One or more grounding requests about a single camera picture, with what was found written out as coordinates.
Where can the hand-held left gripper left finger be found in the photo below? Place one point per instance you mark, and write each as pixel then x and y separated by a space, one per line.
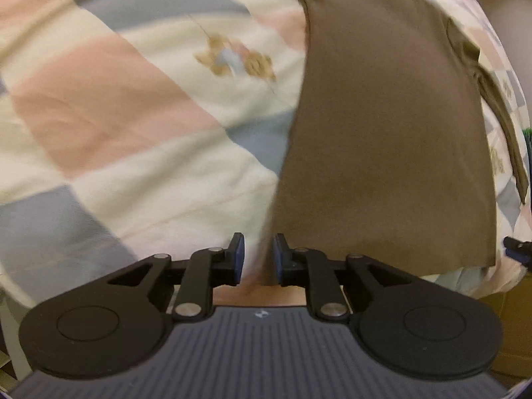
pixel 238 257

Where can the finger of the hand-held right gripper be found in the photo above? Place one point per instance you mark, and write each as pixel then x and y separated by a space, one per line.
pixel 517 248

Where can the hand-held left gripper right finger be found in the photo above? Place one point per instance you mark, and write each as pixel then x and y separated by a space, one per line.
pixel 276 262

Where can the brown shirt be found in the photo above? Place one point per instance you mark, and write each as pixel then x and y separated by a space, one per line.
pixel 386 133

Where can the green object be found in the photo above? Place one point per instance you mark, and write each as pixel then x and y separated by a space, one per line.
pixel 528 138

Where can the pastel patchwork bear quilt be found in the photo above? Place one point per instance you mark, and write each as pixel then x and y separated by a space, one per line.
pixel 124 112

